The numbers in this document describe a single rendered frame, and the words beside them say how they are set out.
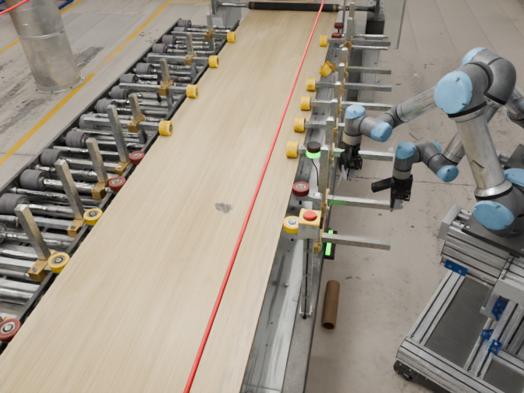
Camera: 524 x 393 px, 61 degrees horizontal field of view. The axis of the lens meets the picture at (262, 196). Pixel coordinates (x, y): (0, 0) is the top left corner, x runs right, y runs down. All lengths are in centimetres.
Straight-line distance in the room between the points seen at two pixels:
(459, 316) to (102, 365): 179
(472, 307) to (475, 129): 134
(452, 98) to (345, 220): 193
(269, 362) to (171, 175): 101
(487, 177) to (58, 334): 151
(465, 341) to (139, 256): 163
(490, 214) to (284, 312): 90
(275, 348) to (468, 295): 126
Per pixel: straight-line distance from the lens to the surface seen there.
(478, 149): 158
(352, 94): 478
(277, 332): 191
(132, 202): 215
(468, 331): 259
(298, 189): 209
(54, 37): 549
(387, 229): 328
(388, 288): 291
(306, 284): 169
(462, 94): 150
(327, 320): 262
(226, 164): 228
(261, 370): 183
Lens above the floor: 221
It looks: 39 degrees down
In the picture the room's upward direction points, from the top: 3 degrees counter-clockwise
